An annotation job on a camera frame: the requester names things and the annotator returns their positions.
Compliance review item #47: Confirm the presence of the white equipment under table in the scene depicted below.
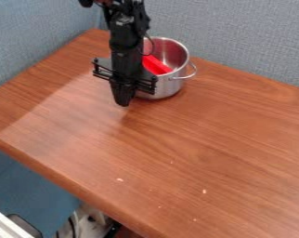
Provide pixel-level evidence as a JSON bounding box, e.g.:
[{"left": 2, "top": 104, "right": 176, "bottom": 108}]
[{"left": 53, "top": 204, "right": 116, "bottom": 238}]

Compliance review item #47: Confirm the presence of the red rectangular block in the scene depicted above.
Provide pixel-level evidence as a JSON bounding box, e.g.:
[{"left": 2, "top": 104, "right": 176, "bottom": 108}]
[{"left": 143, "top": 55, "right": 172, "bottom": 75}]

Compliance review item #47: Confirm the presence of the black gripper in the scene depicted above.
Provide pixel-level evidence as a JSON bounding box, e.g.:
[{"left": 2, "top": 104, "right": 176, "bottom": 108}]
[{"left": 93, "top": 46, "right": 157, "bottom": 107}]

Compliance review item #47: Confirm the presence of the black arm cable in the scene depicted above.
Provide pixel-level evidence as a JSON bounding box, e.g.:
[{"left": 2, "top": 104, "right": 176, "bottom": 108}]
[{"left": 139, "top": 31, "right": 156, "bottom": 58}]

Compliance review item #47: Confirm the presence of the stainless steel pot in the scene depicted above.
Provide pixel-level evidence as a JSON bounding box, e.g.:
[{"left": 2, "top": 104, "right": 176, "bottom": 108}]
[{"left": 136, "top": 36, "right": 197, "bottom": 99}]

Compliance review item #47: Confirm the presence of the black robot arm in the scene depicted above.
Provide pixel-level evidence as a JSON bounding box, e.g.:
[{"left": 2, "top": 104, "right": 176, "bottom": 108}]
[{"left": 79, "top": 0, "right": 157, "bottom": 107}]

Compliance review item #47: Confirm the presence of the black chair frame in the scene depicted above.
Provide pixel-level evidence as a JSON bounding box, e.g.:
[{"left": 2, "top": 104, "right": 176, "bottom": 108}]
[{"left": 0, "top": 212, "right": 44, "bottom": 238}]

